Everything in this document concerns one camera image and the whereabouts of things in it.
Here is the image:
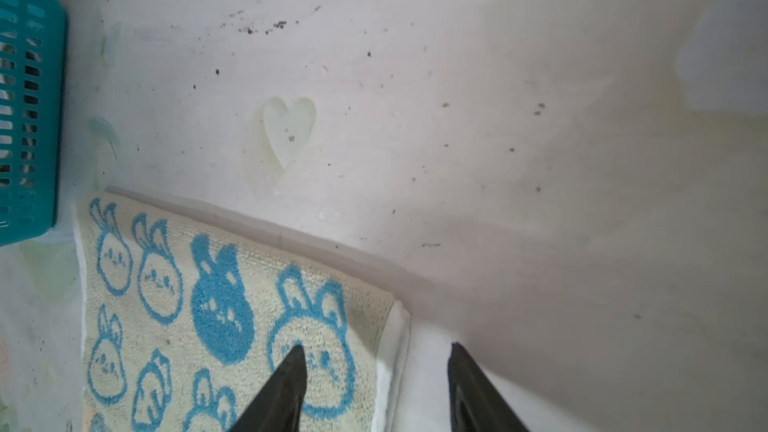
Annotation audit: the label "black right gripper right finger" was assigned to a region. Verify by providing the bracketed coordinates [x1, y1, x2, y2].
[447, 342, 529, 432]

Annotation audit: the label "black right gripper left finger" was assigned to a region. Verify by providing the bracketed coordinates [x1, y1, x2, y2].
[230, 345, 307, 432]

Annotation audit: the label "cream towel blue swirls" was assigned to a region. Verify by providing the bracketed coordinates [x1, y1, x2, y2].
[73, 193, 410, 431]

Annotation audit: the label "teal plastic basket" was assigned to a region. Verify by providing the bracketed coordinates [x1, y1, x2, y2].
[1, 0, 67, 246]

